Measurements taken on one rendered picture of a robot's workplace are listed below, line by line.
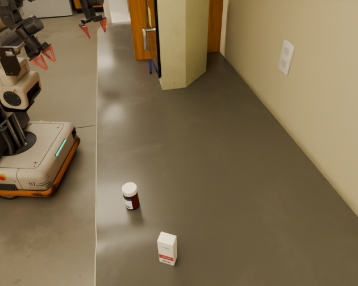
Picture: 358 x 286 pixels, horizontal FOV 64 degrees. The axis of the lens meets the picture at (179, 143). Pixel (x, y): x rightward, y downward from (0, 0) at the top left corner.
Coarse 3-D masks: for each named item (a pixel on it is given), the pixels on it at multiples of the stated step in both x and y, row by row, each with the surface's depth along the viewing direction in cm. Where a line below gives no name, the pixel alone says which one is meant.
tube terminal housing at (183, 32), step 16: (160, 0) 108; (176, 0) 109; (192, 0) 114; (208, 0) 125; (160, 16) 112; (176, 16) 113; (192, 16) 118; (208, 16) 129; (160, 32) 116; (176, 32) 117; (192, 32) 122; (160, 48) 120; (176, 48) 121; (192, 48) 127; (176, 64) 126; (192, 64) 132; (160, 80) 135; (176, 80) 131; (192, 80) 137
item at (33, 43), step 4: (32, 36) 136; (24, 40) 134; (28, 40) 134; (32, 40) 135; (36, 40) 136; (28, 44) 135; (32, 44) 135; (36, 44) 136; (40, 44) 138; (32, 48) 136; (36, 48) 136; (40, 48) 137; (32, 52) 135; (36, 52) 135
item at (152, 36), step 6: (150, 0) 118; (150, 6) 121; (150, 12) 125; (156, 18) 113; (156, 24) 114; (156, 30) 116; (150, 36) 139; (156, 36) 117; (150, 42) 143; (156, 42) 119; (150, 48) 148; (156, 48) 121; (156, 54) 125; (156, 60) 128; (156, 66) 132; (156, 72) 135
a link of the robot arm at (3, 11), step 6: (0, 0) 123; (6, 0) 123; (12, 0) 126; (0, 6) 124; (6, 6) 124; (12, 6) 126; (0, 12) 126; (6, 12) 126; (12, 12) 126; (18, 12) 131; (12, 18) 127; (18, 18) 131
